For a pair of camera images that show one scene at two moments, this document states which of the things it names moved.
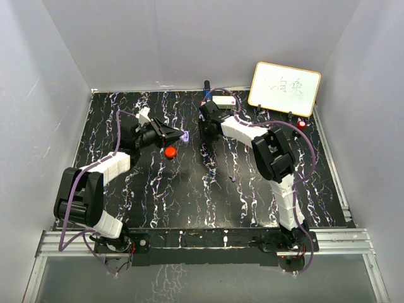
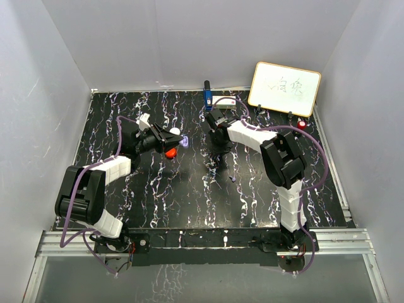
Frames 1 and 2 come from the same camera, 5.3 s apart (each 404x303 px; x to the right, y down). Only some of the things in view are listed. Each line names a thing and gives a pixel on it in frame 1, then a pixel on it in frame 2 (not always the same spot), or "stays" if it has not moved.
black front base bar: x=199 y=247 stays
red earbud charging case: x=170 y=152 stays
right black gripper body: x=206 y=135 to x=223 y=146
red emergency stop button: x=301 y=125 stays
